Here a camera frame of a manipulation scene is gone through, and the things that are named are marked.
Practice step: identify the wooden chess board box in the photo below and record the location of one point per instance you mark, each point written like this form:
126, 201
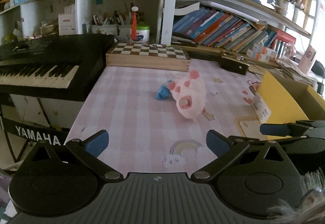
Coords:
153, 56

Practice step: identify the black Yamaha keyboard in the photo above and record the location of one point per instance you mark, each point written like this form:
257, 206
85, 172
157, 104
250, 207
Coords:
56, 67

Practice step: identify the black blue binder clip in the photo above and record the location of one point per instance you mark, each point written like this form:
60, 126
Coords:
163, 91

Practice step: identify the pink plush pig toy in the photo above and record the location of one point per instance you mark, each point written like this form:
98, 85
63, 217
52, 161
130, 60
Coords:
189, 93

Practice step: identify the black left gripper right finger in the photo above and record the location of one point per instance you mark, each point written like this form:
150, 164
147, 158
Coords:
227, 150

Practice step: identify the orange glue bottle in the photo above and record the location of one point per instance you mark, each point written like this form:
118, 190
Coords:
133, 34

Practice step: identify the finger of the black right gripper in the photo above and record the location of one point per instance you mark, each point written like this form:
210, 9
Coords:
309, 128

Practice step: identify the white bookshelf frame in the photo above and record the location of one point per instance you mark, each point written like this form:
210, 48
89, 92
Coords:
157, 13

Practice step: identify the stack of papers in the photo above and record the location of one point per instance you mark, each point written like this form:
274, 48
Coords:
290, 68

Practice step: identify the row of leaning books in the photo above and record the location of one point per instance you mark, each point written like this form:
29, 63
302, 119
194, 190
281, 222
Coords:
219, 29

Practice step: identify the white pen holder box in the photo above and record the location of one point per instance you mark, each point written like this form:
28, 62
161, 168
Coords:
110, 29

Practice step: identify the white green lid jar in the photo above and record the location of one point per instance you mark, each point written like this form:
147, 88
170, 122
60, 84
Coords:
143, 32

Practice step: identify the orange white medicine box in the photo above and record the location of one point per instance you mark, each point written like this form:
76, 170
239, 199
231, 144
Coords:
261, 53

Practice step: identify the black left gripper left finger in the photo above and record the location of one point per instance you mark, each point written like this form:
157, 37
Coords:
87, 152

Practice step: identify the black stapler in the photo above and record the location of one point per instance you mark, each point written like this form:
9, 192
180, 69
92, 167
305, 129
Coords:
175, 40

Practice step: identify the yellow cardboard box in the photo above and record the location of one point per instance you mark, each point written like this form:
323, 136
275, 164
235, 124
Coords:
279, 100

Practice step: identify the dark brown wooden radio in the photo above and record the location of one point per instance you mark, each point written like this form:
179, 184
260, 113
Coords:
233, 63

